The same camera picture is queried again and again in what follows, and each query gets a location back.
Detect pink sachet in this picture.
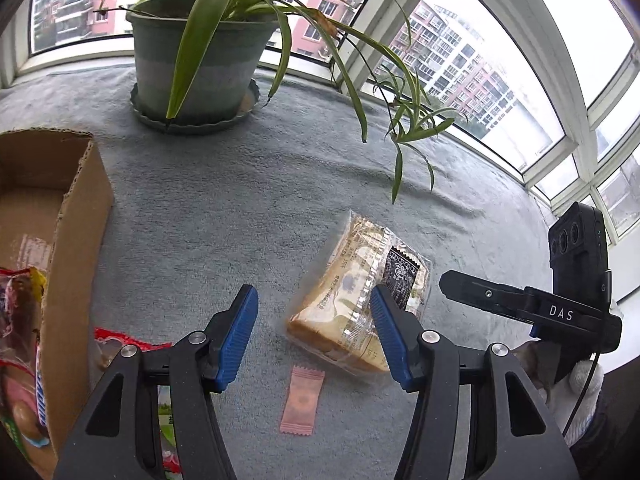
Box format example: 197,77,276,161
280,366,326,433

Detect cardboard box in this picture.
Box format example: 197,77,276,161
0,129,115,480

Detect brown chocolate bar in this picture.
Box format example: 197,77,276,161
0,342,52,431

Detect red snack packet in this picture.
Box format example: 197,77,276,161
94,327,173,371

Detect green spider plant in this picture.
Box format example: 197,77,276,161
92,0,468,206

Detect clear egg candy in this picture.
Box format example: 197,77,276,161
10,395,45,448

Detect grey-green pot saucer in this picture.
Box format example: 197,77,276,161
130,77,261,135

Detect grey-green plant pot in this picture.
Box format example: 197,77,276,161
125,0,280,118

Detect person's right hand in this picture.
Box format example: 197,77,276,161
515,342,606,443

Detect white window frame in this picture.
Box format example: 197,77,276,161
0,0,640,241

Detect person's right forearm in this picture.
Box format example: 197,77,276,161
565,375,640,480

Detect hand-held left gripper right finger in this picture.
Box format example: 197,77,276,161
369,284,581,480

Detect clear bagged bread slices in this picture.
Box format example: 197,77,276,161
286,210,433,376

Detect black cable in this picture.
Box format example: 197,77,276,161
561,352,601,438

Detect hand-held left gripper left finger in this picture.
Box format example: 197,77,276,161
52,284,259,480

